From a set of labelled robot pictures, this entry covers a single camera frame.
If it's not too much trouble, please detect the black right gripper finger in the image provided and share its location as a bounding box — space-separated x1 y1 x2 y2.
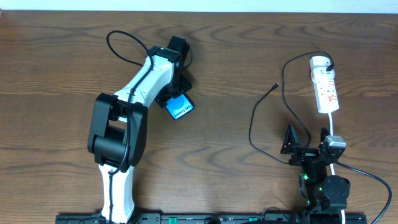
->
320 127 330 149
280 124 300 155

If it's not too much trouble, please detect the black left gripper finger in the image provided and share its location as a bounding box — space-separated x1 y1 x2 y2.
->
178 76 192 93
155 93 174 108

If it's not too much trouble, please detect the blue Galaxy smartphone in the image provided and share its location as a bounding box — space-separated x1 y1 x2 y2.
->
165 93 194 120

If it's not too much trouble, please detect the white power strip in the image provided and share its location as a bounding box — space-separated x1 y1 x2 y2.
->
312 65 339 114

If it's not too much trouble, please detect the black USB charging cable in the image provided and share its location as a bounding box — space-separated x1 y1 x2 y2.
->
248 50 335 165

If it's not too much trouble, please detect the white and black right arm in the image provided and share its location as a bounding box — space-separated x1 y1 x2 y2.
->
280 124 351 223

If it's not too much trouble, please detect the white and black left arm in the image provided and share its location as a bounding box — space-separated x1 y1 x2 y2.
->
87 36 194 223

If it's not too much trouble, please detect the white USB charger plug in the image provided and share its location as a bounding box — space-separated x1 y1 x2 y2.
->
310 56 335 82

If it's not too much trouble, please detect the white power strip cord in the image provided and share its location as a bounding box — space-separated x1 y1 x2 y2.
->
328 112 346 224

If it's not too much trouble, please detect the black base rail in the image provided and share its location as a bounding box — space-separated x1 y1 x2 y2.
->
55 212 368 224

